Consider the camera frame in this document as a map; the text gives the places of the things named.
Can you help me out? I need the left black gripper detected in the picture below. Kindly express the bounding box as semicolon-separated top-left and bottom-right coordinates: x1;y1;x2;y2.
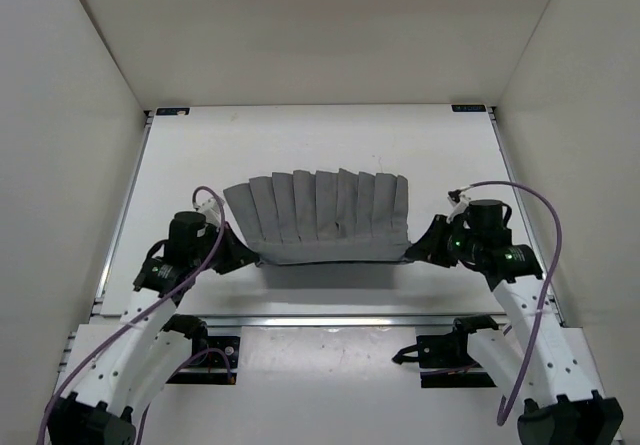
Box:
194;216;260;270

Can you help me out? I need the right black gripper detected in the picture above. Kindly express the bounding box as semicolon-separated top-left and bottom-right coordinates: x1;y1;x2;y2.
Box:
407;216;482;269

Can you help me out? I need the grey pleated skirt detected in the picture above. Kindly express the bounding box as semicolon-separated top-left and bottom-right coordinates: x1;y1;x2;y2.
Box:
224;169;411;266

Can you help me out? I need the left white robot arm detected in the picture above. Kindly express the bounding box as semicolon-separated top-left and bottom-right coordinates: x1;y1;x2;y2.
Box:
38;206;258;444

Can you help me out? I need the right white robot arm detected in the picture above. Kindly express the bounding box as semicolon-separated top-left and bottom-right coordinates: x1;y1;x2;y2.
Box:
406;200;624;444

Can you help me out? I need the right blue corner label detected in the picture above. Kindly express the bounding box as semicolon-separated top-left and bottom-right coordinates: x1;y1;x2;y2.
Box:
451;104;487;113

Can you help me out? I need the blue corner label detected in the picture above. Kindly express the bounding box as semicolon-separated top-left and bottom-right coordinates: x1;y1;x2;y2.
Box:
451;104;487;113
155;107;190;116

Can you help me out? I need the left blue corner label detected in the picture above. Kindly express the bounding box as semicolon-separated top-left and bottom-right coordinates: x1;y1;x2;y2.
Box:
155;107;190;116

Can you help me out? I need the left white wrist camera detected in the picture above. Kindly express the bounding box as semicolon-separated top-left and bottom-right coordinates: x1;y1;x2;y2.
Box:
195;199;224;227

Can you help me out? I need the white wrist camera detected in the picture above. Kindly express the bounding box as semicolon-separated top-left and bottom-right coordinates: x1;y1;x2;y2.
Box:
195;199;224;227
447;188;471;211

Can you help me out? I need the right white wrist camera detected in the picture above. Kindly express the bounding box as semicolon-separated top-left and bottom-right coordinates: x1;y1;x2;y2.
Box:
447;188;471;211

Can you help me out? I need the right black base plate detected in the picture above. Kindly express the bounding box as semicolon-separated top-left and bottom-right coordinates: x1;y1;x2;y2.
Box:
392;332;496;389

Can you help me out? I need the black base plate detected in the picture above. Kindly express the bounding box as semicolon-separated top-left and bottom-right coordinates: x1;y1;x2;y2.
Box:
392;332;496;389
168;328;241;386

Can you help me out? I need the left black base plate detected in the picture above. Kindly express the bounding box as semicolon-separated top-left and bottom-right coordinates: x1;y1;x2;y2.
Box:
168;328;241;386

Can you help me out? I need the silver aluminium front rail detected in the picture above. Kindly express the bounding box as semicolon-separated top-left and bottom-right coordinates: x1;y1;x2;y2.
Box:
92;312;564;330

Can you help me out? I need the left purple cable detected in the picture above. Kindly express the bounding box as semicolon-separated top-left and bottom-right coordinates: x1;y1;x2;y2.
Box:
34;186;236;445

